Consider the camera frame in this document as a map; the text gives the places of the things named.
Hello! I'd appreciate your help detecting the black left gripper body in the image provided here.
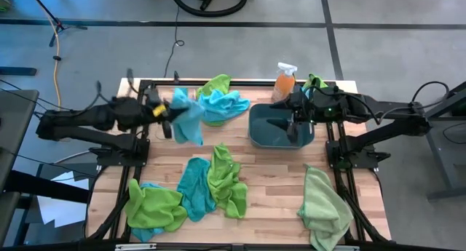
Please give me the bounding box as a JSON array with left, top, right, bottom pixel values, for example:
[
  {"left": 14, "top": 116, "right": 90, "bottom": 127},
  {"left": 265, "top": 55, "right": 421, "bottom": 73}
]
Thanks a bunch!
[{"left": 143, "top": 87, "right": 174, "bottom": 139}]

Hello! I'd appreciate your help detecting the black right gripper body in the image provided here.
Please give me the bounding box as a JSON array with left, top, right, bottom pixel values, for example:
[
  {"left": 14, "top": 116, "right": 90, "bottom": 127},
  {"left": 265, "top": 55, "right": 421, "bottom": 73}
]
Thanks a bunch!
[{"left": 286, "top": 88, "right": 315, "bottom": 143}]

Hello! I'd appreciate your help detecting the bright green microfiber towel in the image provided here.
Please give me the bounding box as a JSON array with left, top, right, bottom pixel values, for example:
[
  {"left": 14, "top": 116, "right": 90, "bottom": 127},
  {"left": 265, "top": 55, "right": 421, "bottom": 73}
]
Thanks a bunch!
[
  {"left": 124, "top": 178, "right": 189, "bottom": 233},
  {"left": 196, "top": 73, "right": 233, "bottom": 127},
  {"left": 301, "top": 73, "right": 328, "bottom": 90},
  {"left": 206, "top": 143, "right": 249, "bottom": 220}
]

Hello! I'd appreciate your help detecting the teal blue microfiber towel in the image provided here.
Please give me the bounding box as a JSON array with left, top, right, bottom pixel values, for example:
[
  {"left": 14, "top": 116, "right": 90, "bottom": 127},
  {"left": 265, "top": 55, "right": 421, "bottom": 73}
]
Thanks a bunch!
[{"left": 176, "top": 156, "right": 218, "bottom": 223}]

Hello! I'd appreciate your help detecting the pale green microfiber towel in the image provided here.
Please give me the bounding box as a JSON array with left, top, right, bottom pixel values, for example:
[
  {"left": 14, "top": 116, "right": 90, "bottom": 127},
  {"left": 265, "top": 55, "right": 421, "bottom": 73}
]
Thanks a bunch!
[{"left": 296, "top": 163, "right": 355, "bottom": 251}]

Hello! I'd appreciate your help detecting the orange spray bottle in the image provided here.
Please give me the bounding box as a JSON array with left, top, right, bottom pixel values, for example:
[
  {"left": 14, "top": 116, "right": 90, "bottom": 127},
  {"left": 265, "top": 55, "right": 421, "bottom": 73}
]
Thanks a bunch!
[{"left": 271, "top": 62, "right": 299, "bottom": 103}]

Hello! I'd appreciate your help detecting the teal plastic basket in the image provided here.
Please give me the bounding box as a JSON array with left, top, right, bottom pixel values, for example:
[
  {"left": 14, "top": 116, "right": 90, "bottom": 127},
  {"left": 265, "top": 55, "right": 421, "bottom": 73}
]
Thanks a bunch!
[{"left": 248, "top": 103, "right": 316, "bottom": 150}]

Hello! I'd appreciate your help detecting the black tripod stand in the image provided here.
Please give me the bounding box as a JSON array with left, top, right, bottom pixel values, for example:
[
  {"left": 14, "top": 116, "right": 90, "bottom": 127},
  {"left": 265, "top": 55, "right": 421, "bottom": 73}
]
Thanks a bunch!
[{"left": 27, "top": 0, "right": 88, "bottom": 47}]

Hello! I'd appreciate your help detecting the black floor beam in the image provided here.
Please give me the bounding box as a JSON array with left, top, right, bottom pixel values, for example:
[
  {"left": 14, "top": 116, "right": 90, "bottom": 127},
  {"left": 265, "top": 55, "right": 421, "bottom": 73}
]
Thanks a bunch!
[{"left": 5, "top": 169, "right": 90, "bottom": 204}]

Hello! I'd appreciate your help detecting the white paper sheet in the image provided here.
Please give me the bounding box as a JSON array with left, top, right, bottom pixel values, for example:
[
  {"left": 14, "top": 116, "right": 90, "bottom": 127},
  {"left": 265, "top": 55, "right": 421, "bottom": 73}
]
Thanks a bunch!
[{"left": 36, "top": 170, "right": 90, "bottom": 228}]

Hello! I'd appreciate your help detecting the grey side table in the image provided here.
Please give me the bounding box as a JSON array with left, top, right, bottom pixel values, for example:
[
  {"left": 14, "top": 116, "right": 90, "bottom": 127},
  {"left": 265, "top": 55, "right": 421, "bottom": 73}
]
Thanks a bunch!
[{"left": 0, "top": 89, "right": 40, "bottom": 194}]

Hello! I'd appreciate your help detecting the black floor bar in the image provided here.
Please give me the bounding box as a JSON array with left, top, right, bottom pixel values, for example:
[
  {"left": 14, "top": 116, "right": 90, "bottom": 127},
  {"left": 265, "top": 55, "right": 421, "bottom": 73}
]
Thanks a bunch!
[{"left": 0, "top": 66, "right": 38, "bottom": 76}]

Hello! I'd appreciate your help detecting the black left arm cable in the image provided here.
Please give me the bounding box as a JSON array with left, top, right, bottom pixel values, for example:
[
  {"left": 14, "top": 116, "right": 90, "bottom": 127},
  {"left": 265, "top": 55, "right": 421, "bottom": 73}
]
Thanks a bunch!
[{"left": 95, "top": 68, "right": 146, "bottom": 105}]

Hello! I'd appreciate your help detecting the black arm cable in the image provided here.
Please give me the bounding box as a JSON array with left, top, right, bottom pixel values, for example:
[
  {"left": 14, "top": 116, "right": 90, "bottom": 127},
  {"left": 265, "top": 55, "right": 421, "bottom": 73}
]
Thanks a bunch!
[
  {"left": 95, "top": 68, "right": 146, "bottom": 105},
  {"left": 320, "top": 81, "right": 451, "bottom": 127}
]

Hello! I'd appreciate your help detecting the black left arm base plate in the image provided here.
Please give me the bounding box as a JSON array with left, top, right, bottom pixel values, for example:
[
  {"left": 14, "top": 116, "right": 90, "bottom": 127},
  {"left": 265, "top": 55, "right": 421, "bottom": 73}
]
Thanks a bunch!
[{"left": 89, "top": 138, "right": 151, "bottom": 167}]

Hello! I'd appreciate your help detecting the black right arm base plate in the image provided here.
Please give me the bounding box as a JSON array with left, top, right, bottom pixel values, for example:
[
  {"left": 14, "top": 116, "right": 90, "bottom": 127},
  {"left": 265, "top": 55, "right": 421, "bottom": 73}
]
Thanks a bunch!
[{"left": 325, "top": 140, "right": 392, "bottom": 171}]

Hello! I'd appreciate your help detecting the thin black floor cable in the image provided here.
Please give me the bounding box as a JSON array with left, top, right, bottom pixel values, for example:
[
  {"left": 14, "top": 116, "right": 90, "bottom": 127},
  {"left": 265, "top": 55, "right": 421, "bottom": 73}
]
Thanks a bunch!
[{"left": 163, "top": 0, "right": 185, "bottom": 79}]

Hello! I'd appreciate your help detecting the yellow floor cable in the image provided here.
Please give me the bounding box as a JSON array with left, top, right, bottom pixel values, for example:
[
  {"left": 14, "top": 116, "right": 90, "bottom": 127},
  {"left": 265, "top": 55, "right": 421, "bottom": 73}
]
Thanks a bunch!
[{"left": 36, "top": 3, "right": 63, "bottom": 108}]

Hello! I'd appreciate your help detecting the black vacuum hose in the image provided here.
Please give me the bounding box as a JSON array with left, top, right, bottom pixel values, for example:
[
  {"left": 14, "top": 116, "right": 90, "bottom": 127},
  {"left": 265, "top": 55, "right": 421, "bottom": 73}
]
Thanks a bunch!
[{"left": 168, "top": 0, "right": 248, "bottom": 18}]

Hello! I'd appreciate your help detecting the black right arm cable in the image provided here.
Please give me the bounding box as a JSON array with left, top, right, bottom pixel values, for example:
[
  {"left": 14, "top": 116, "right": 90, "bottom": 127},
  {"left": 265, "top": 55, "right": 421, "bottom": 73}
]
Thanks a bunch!
[{"left": 320, "top": 81, "right": 451, "bottom": 127}]

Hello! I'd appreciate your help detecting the dark grey desk frame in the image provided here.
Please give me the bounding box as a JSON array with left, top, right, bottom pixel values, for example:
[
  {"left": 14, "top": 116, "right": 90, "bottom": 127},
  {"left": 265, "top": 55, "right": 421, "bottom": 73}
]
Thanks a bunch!
[{"left": 416, "top": 81, "right": 466, "bottom": 201}]

